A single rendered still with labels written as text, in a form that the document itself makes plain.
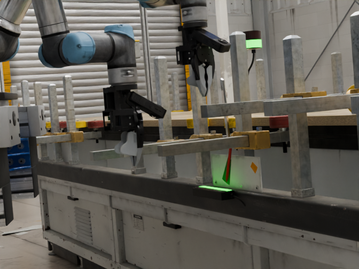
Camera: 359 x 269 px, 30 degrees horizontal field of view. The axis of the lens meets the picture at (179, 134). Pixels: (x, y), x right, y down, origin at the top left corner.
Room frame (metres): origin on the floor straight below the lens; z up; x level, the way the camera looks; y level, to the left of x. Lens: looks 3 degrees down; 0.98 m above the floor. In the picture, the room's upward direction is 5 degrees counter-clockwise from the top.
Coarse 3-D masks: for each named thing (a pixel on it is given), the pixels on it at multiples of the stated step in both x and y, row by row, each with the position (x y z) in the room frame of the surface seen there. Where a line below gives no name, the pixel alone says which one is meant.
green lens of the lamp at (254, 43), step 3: (252, 39) 1.95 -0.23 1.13; (255, 39) 1.95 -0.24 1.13; (258, 39) 1.95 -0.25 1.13; (246, 42) 1.95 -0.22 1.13; (249, 42) 1.95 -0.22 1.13; (252, 42) 1.95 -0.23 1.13; (255, 42) 1.95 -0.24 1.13; (258, 42) 1.95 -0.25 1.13; (261, 42) 1.97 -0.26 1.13; (246, 45) 1.95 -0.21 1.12; (249, 45) 1.95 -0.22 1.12; (252, 45) 1.95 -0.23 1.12; (255, 45) 1.95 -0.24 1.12; (258, 45) 1.95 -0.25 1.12; (261, 45) 1.97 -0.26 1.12
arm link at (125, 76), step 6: (108, 72) 1.72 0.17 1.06; (114, 72) 1.70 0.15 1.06; (120, 72) 1.70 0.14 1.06; (126, 72) 1.70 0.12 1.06; (132, 72) 1.71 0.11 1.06; (108, 78) 1.72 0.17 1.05; (114, 78) 1.70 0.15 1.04; (120, 78) 1.70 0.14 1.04; (126, 78) 1.70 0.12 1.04; (132, 78) 1.71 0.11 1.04; (114, 84) 1.71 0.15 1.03; (120, 84) 1.70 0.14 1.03
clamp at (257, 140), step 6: (234, 132) 1.96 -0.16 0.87; (240, 132) 1.93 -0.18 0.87; (246, 132) 1.90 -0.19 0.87; (252, 132) 1.88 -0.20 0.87; (258, 132) 1.87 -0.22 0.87; (264, 132) 1.88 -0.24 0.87; (252, 138) 1.88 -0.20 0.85; (258, 138) 1.87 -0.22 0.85; (264, 138) 1.88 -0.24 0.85; (252, 144) 1.88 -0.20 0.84; (258, 144) 1.87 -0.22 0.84; (264, 144) 1.88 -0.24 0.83
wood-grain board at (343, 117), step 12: (60, 120) 4.55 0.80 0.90; (84, 120) 3.90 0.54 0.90; (144, 120) 2.90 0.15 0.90; (156, 120) 2.79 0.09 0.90; (180, 120) 2.61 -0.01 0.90; (216, 120) 2.37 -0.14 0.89; (252, 120) 2.18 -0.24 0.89; (264, 120) 2.12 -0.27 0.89; (312, 120) 1.92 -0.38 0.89; (324, 120) 1.87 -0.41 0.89; (336, 120) 1.83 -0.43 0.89; (348, 120) 1.79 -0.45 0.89
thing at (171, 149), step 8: (240, 136) 1.89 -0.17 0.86; (272, 136) 1.94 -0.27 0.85; (280, 136) 1.95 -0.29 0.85; (288, 136) 1.96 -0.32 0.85; (168, 144) 1.79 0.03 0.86; (176, 144) 1.78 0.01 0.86; (184, 144) 1.80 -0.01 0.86; (192, 144) 1.81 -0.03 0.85; (200, 144) 1.82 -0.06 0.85; (208, 144) 1.83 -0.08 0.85; (216, 144) 1.84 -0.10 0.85; (224, 144) 1.86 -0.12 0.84; (232, 144) 1.87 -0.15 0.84; (240, 144) 1.88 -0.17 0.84; (248, 144) 1.89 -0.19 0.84; (160, 152) 1.78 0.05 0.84; (168, 152) 1.77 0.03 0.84; (176, 152) 1.78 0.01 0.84; (184, 152) 1.80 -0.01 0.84; (192, 152) 1.81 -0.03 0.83
